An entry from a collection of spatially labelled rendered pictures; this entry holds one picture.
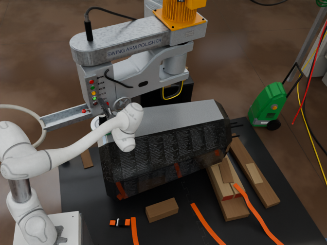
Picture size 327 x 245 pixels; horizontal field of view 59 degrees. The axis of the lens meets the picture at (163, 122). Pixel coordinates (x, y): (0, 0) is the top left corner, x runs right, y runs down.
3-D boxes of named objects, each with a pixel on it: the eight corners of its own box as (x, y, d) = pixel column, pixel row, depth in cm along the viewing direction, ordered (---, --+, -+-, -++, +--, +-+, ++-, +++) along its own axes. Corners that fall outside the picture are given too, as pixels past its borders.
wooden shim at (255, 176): (245, 165, 323) (245, 164, 322) (253, 163, 325) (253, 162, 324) (254, 184, 307) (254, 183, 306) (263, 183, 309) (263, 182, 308)
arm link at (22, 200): (19, 232, 172) (4, 204, 181) (45, 217, 182) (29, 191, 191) (-3, 153, 119) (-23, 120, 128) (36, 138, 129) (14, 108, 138)
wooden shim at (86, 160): (79, 151, 331) (79, 150, 330) (88, 148, 334) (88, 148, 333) (84, 168, 316) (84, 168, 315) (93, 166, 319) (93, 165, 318)
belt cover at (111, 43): (186, 25, 232) (189, 5, 219) (204, 41, 218) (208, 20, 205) (68, 55, 197) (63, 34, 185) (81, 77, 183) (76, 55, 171)
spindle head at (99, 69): (125, 87, 243) (121, 41, 210) (136, 104, 231) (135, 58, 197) (83, 100, 230) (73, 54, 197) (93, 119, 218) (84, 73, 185)
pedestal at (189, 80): (127, 101, 391) (124, 56, 335) (173, 93, 406) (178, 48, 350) (138, 138, 350) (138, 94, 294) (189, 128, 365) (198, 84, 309)
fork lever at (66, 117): (123, 93, 245) (122, 88, 241) (133, 107, 234) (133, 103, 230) (39, 118, 218) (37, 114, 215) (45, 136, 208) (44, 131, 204)
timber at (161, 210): (149, 223, 280) (149, 218, 271) (145, 212, 288) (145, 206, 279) (177, 213, 289) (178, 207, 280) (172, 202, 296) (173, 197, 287)
